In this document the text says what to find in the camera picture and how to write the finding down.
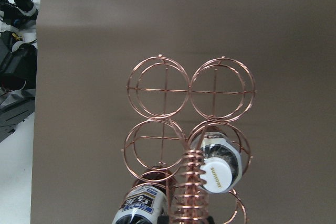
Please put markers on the dark tea bottle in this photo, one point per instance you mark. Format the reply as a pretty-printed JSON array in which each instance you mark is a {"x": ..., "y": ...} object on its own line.
[{"x": 148, "y": 200}]

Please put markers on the black foam case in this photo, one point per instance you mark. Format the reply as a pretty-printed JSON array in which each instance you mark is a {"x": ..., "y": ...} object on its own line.
[{"x": 18, "y": 64}]

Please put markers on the copper wire bottle basket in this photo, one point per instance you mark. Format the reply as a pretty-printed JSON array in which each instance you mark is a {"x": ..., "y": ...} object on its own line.
[{"x": 176, "y": 107}]

